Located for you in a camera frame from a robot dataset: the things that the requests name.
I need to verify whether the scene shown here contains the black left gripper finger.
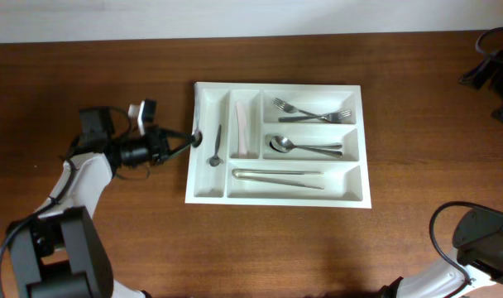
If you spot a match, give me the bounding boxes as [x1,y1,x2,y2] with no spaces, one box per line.
[160,128,194,141]
[158,141,195,165]

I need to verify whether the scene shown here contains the small steel teaspoon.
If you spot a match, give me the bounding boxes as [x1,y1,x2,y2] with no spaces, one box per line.
[208,124,222,167]
[192,85,203,147]

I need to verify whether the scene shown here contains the pink plastic knife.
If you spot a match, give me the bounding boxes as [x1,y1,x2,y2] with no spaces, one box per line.
[236,101,247,158]

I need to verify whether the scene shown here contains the steel tongs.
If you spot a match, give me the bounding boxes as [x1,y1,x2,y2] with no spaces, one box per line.
[232,169,323,190]

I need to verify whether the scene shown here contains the steel tablespoon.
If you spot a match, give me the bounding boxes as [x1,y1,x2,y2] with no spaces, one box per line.
[269,138,343,152]
[271,136,343,158]

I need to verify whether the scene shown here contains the steel fork angled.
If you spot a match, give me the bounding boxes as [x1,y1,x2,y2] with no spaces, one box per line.
[273,98,317,117]

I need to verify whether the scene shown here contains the steel fork straight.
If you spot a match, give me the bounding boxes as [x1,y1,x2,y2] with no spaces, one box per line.
[278,110,352,123]

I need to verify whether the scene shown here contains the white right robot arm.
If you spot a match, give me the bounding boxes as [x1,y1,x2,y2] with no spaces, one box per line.
[373,26,503,298]

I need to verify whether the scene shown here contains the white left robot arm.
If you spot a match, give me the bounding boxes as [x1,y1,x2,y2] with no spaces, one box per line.
[0,106,203,297]

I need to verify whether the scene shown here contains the white cutlery tray organizer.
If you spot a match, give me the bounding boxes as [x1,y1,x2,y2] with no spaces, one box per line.
[185,82,371,209]

